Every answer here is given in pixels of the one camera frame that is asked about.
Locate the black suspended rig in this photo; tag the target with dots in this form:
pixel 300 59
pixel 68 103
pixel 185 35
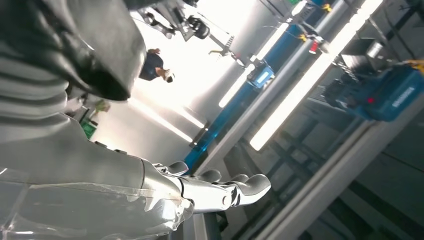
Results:
pixel 192 24

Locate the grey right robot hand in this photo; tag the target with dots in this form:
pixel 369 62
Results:
pixel 82 185

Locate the short ceiling light strip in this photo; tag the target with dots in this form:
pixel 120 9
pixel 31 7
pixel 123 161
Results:
pixel 251 66

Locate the red white hanging pendant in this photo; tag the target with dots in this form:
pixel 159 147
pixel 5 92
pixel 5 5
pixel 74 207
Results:
pixel 314 46

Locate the long ceiling light strip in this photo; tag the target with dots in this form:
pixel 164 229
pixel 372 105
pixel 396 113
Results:
pixel 308 76

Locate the distant person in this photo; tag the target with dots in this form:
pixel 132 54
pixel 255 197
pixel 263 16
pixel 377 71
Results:
pixel 152 68

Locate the blue crane beam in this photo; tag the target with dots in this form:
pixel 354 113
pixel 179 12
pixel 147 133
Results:
pixel 232 109

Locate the small blue control box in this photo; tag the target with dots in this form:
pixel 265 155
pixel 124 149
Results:
pixel 260 76

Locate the blue hoist motor unit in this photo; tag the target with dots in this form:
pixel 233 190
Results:
pixel 387 96

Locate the green crate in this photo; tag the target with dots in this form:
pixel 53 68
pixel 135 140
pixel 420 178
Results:
pixel 87 128

